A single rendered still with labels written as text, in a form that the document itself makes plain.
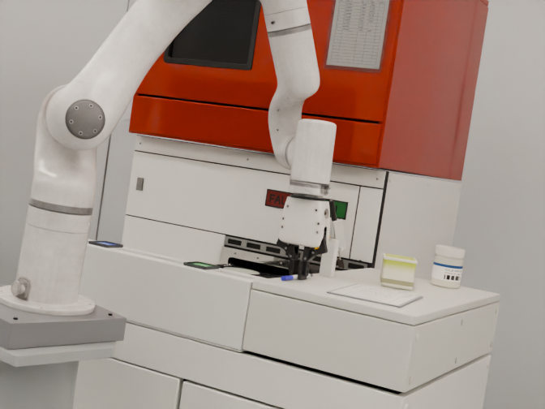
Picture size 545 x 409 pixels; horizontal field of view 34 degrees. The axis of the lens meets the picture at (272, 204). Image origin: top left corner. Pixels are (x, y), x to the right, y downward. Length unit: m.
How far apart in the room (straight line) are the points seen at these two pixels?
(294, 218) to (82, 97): 0.52
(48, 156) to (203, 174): 0.91
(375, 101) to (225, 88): 0.45
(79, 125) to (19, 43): 3.60
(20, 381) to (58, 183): 0.37
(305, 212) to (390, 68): 0.59
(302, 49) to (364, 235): 0.70
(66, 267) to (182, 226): 0.96
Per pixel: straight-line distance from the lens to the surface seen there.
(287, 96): 1.84
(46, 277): 1.71
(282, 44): 1.81
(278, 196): 2.46
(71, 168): 1.73
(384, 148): 2.31
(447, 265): 2.16
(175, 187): 2.64
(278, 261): 2.45
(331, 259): 2.00
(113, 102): 1.66
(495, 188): 3.78
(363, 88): 2.32
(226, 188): 2.54
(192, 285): 1.86
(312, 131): 1.84
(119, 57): 1.69
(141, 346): 1.95
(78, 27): 4.94
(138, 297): 1.94
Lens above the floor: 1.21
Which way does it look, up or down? 3 degrees down
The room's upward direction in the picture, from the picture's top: 8 degrees clockwise
